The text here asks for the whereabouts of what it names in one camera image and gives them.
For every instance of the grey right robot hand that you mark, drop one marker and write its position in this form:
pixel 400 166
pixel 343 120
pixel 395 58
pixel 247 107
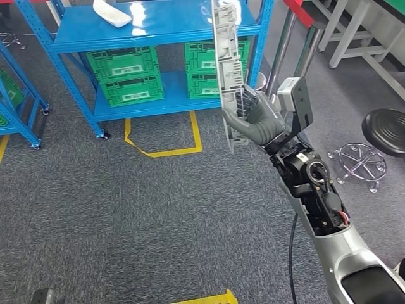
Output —
pixel 265 124

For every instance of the grey plastic wheel hubcap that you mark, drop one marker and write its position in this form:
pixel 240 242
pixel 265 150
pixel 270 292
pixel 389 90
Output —
pixel 226 50

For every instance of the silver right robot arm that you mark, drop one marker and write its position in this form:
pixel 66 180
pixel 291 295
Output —
pixel 319 201

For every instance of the blue metal shelf rack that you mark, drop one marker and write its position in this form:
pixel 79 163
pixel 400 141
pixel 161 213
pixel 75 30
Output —
pixel 158 21

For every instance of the white plastic cover part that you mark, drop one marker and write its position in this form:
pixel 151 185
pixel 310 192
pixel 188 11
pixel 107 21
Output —
pixel 112 14

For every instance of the red barrier belt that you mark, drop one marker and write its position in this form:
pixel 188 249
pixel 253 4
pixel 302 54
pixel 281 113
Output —
pixel 299 12

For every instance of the black round stool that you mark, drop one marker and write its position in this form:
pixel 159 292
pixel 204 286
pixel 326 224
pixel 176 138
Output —
pixel 386 130

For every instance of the yellow floor tape square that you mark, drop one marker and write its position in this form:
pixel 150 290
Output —
pixel 215 298

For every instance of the small blue metal rack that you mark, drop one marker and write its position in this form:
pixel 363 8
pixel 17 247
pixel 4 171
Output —
pixel 19 121

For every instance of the yellow floor tape strip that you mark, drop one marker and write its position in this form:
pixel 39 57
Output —
pixel 4 149

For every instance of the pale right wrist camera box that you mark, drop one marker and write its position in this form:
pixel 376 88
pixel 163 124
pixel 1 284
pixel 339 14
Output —
pixel 300 102

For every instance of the white table frame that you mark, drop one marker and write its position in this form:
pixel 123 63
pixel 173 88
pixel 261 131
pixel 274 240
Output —
pixel 348 38

